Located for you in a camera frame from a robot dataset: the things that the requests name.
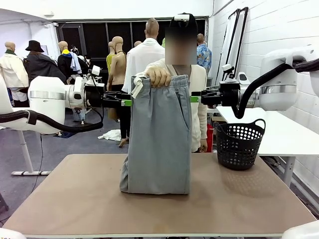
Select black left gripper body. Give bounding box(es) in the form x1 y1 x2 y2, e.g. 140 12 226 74
85 86 104 108

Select mannequin in white shirt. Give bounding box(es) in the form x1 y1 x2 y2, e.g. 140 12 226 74
122 17 165 94

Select grey training pants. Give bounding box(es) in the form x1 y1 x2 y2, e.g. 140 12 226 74
119 74 192 195

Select black perforated plastic basket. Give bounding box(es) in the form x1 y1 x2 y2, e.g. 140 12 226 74
215 119 266 171

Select person's right forearm cream sleeve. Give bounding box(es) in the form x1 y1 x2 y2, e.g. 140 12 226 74
146 58 172 73

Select person's left forearm cream sleeve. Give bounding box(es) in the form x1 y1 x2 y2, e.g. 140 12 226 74
196 109 208 141

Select large white table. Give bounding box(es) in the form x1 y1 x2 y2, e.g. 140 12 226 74
216 106 319 187

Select black-framed white panel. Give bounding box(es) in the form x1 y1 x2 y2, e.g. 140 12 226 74
228 6 249 75
215 8 240 87

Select white cloth on floor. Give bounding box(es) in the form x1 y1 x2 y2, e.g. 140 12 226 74
98 129 122 142

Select mannequin in blue floral shirt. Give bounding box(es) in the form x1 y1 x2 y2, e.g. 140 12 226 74
196 33 212 75

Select person's right hand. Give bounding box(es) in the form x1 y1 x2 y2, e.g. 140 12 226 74
145 67 172 88

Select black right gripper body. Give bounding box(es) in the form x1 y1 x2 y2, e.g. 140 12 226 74
219 82 241 107

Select mannequin in cream coat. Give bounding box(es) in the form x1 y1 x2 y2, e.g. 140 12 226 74
0 41 30 102

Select bare-torso mannequin black trousers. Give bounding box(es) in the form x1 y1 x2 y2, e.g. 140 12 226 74
107 36 130 147

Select black sleeved left arm cable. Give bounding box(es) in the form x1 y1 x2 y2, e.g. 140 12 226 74
0 109 104 133

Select black sleeved arm cable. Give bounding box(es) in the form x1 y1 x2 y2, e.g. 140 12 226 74
0 109 104 133
233 58 319 120

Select mannequin black jacket yellow collar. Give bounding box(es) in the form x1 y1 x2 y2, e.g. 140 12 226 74
57 41 89 122

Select person in cream cardigan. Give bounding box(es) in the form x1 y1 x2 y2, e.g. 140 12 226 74
144 12 209 153

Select thin black camera cable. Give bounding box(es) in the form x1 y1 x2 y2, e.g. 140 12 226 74
87 74 104 123

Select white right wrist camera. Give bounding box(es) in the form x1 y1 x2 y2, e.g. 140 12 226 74
221 64 235 75

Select red bag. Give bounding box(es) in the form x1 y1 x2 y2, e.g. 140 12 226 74
206 123 215 152

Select black sleeved right arm cable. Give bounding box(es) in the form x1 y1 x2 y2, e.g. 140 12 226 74
233 58 319 120

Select mannequin in yellow top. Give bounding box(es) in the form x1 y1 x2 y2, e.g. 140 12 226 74
106 41 117 74

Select mannequin with black hat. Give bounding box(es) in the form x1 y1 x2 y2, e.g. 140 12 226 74
23 40 67 83

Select black cap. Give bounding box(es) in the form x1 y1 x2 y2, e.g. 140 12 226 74
169 12 198 28

